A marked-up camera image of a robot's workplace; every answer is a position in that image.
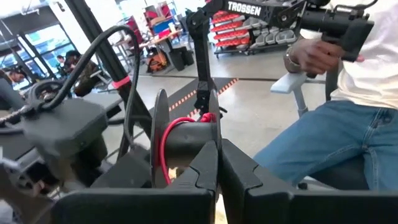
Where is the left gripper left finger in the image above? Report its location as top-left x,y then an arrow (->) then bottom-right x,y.
51,140 -> 220,224

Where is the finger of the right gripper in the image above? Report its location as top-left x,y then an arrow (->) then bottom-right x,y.
91,146 -> 152,189

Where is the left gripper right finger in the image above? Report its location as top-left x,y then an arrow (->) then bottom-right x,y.
221,139 -> 398,224

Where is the black plastic cord spool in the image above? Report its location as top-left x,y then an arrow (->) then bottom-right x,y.
150,88 -> 223,189

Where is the red cord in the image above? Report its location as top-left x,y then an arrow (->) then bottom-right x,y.
158,111 -> 218,187

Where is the pink tape band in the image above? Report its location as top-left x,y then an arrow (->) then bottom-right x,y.
111,75 -> 132,91

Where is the black striped floor mat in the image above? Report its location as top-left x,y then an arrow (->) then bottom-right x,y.
149,77 -> 240,125

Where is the person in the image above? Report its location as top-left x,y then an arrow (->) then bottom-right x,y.
55,49 -> 82,77
0,67 -> 27,93
253,0 -> 398,191

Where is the orange shop vacuum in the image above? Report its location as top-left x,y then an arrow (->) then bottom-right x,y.
145,48 -> 171,75

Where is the black trash bin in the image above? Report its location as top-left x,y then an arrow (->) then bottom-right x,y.
169,45 -> 196,72

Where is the office chair with white armrest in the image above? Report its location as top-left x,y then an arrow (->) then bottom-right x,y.
269,60 -> 371,191

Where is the wooden work table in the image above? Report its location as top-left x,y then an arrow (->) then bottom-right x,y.
113,28 -> 184,63

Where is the silver wristwatch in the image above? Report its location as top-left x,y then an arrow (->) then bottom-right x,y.
282,46 -> 301,74

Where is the person's hand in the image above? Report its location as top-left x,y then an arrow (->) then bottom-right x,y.
284,39 -> 365,79

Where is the parts bin rack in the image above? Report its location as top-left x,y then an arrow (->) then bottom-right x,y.
210,9 -> 304,59

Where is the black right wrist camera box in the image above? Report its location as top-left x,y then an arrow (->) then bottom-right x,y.
21,98 -> 109,156

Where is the black frame upright post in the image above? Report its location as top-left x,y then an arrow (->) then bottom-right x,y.
63,0 -> 154,134

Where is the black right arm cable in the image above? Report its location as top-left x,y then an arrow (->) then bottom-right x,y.
39,24 -> 142,150

